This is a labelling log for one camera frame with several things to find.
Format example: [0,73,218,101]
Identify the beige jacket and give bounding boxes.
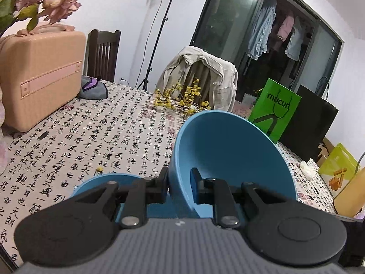
[156,46,238,113]

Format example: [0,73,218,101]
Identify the wooden chair under jacket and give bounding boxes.
[181,61,213,106]

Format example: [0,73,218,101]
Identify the yellow thermos jug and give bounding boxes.
[334,153,365,217]

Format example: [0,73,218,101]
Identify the black paper bag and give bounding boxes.
[278,76,339,163]

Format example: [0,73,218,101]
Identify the dark framed glass door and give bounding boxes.
[191,0,343,126]

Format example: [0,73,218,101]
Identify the pink suitcase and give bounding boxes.
[0,24,86,132]

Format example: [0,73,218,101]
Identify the blue bowl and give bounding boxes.
[168,110,297,219]
[70,174,197,220]

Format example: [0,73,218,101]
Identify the yellow flower branch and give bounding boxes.
[154,77,211,117]

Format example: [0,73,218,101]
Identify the yellow-green snack box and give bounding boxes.
[318,143,361,199]

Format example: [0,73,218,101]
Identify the brown cardboard box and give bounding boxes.
[316,137,335,167]

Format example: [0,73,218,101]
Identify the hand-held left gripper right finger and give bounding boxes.
[190,168,283,229]

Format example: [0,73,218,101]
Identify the hanging light blue shirt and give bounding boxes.
[247,0,277,60]

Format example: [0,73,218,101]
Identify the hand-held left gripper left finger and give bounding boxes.
[76,167,169,229]

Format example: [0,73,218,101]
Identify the calligraphy printed tablecloth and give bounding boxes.
[0,79,343,266]

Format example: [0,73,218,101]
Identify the white glove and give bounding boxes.
[299,161,315,180]

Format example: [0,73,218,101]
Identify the hanging white garment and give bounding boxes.
[284,17,307,61]

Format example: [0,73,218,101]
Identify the dark wooden chair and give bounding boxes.
[86,29,122,83]

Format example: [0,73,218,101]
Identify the grey and purple cloth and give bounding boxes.
[76,76,108,100]

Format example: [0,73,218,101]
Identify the dried pink rose bouquet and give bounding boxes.
[0,0,82,35]

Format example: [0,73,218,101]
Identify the green paper bag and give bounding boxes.
[248,78,302,144]

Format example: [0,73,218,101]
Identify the hanging pink garment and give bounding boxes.
[276,14,295,43]

